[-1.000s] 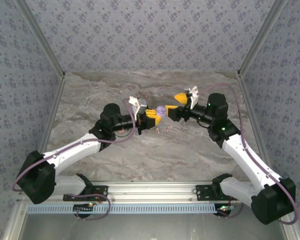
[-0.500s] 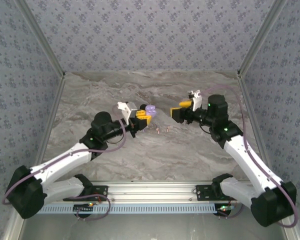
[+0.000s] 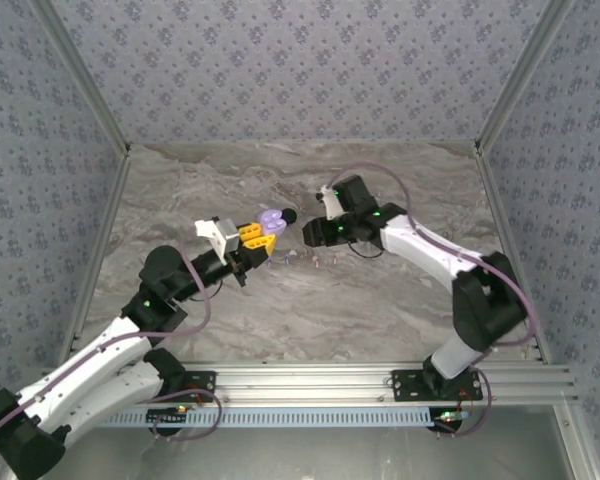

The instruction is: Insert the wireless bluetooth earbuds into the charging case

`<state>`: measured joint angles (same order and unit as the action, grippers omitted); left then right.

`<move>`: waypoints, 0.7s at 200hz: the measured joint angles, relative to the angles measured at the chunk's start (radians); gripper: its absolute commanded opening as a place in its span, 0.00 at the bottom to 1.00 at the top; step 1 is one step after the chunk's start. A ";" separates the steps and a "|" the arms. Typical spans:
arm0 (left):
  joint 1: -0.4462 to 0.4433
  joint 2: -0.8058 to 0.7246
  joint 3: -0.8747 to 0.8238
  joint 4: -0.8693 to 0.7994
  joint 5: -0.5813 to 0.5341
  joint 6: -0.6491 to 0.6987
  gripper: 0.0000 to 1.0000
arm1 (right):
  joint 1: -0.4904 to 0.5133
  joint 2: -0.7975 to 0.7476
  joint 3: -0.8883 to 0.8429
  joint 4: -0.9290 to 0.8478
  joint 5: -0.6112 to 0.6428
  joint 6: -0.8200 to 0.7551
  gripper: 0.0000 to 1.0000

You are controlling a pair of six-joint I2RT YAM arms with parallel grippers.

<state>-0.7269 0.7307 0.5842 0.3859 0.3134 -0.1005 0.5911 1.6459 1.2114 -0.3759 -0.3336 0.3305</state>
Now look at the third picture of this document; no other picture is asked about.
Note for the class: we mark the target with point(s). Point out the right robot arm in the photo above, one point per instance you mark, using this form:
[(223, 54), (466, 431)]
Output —
[(430, 245)]

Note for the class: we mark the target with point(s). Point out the aluminium frame post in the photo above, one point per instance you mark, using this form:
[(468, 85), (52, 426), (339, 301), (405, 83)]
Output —
[(524, 75), (82, 75)]

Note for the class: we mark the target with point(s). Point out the small controller board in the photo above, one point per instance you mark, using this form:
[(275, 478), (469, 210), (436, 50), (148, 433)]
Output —
[(450, 417), (167, 419)]

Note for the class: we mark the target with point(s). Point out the small purple stud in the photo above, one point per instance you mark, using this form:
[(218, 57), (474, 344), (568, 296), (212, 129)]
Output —
[(286, 258)]

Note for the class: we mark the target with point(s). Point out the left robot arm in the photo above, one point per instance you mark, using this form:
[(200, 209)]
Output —
[(95, 370)]

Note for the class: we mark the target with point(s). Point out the black rounded piece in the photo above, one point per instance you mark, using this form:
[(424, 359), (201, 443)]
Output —
[(290, 216)]

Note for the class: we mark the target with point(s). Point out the aluminium table side rail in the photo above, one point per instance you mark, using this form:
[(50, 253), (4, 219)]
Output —
[(502, 215), (104, 225)]

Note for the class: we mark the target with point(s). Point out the purple toy figure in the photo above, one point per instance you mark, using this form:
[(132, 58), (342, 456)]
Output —
[(272, 220)]

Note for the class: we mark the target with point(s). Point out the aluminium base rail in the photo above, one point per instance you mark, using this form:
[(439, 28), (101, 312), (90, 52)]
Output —
[(305, 382)]

